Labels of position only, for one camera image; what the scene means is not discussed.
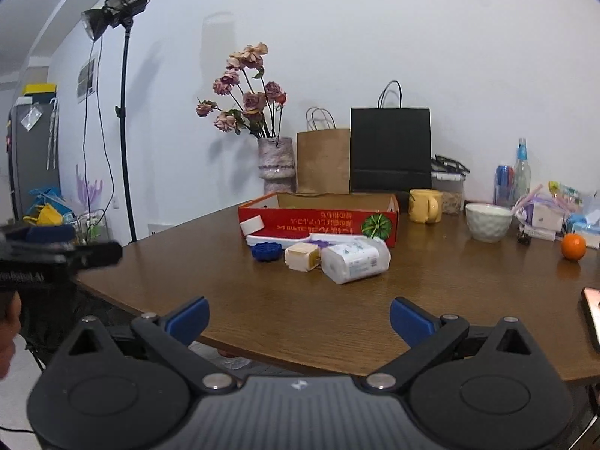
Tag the person's left hand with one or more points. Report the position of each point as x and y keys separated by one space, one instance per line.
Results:
x=8 y=333

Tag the blue and yellow clutter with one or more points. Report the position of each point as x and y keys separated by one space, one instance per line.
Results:
x=47 y=211

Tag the purple small item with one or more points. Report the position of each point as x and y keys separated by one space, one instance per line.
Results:
x=322 y=243

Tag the light blue packet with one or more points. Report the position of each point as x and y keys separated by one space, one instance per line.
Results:
x=586 y=227

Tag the pale yellow small box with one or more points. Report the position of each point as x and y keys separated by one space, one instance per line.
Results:
x=302 y=257

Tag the white tissue pack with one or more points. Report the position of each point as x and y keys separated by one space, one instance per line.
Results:
x=356 y=260

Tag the colourful snack packet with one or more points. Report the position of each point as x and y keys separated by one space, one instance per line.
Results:
x=565 y=192

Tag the clear plastic bottle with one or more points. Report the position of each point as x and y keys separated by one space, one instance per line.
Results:
x=521 y=173

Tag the orange fruit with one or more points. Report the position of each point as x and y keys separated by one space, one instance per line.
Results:
x=573 y=247

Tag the purple hangers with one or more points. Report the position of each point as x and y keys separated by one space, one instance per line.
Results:
x=89 y=187

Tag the brown paper bag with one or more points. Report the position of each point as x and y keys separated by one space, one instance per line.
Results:
x=323 y=161

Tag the smartphone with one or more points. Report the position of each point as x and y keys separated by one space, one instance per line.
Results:
x=592 y=316

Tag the black studio light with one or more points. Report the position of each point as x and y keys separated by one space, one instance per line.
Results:
x=115 y=7

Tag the mottled pink white vase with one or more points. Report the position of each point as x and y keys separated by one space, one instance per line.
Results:
x=276 y=164

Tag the wall paper sheet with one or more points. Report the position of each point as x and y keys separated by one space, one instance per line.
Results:
x=86 y=79

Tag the clear food container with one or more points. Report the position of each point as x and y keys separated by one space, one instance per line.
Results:
x=450 y=187

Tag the white red lint brush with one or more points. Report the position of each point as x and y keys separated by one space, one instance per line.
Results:
x=281 y=239

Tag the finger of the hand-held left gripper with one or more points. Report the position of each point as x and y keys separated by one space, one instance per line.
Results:
x=98 y=254

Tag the red cardboard box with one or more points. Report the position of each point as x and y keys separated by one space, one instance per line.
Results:
x=323 y=220

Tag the white textured bowl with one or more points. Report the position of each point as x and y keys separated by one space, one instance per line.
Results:
x=488 y=222

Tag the dried pink flowers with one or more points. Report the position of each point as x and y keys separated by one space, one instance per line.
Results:
x=251 y=98

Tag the white small carton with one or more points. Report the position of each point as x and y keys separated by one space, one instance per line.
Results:
x=547 y=218

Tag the blue drink can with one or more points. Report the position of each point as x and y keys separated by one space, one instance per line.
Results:
x=503 y=185

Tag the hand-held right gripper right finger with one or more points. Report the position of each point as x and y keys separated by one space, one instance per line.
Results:
x=410 y=321

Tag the black paper bag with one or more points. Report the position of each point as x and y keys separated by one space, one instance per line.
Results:
x=390 y=150

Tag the grey refrigerator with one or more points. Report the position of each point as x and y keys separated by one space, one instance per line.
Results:
x=33 y=159

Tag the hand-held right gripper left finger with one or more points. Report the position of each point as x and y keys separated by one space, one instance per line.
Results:
x=190 y=319

